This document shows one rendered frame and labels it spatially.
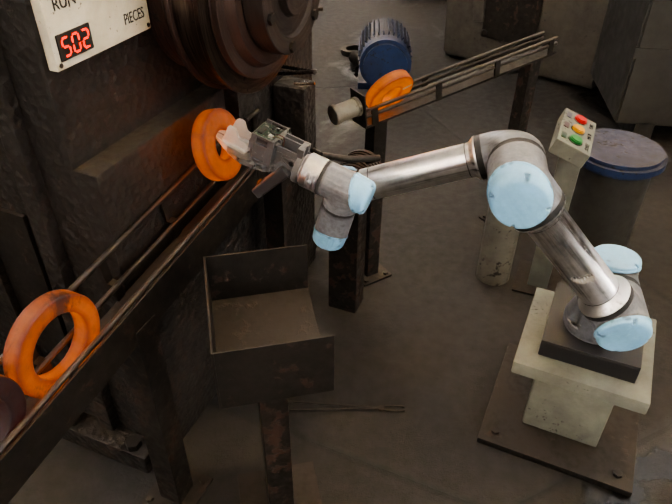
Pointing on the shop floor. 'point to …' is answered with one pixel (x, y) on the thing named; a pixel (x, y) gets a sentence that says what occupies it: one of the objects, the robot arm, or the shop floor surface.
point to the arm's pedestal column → (561, 429)
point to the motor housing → (350, 257)
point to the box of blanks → (636, 64)
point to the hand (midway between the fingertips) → (219, 136)
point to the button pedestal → (568, 152)
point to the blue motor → (382, 51)
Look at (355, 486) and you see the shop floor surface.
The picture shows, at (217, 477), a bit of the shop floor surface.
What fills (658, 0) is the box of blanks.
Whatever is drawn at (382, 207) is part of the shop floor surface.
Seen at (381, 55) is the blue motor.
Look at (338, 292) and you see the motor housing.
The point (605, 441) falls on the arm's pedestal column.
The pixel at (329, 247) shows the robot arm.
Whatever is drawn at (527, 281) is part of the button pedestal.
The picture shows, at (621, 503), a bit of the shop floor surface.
